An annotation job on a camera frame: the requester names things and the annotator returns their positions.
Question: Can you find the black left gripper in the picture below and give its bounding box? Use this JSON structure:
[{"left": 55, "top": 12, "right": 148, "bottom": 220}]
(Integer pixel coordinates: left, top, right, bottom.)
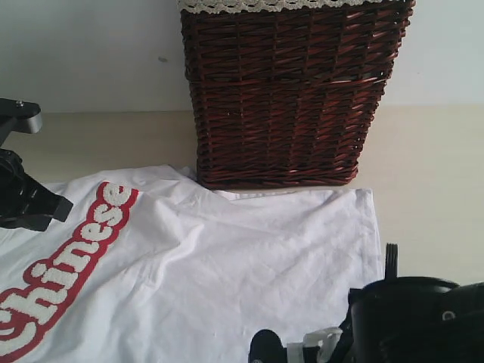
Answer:
[{"left": 1, "top": 98, "right": 73, "bottom": 231}]

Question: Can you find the dark brown wicker basket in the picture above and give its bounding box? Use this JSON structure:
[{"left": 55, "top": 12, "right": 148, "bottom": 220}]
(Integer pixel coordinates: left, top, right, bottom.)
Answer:
[{"left": 180, "top": 1, "right": 415, "bottom": 189}]

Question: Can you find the white tape on gripper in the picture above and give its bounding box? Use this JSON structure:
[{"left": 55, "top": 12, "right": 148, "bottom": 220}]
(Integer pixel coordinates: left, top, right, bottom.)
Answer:
[{"left": 286, "top": 327, "right": 343, "bottom": 363}]

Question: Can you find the white lace fabric trim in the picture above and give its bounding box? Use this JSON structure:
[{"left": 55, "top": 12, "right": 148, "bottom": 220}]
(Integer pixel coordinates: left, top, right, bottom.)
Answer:
[{"left": 177, "top": 0, "right": 365, "bottom": 14}]

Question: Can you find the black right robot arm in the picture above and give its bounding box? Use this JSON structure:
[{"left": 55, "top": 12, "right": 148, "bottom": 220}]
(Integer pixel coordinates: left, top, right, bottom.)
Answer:
[{"left": 247, "top": 244, "right": 483, "bottom": 363}]

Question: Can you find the white t-shirt red lettering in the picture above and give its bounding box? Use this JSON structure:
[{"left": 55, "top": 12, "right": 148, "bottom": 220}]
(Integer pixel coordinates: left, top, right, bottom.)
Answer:
[{"left": 1, "top": 166, "right": 383, "bottom": 362}]

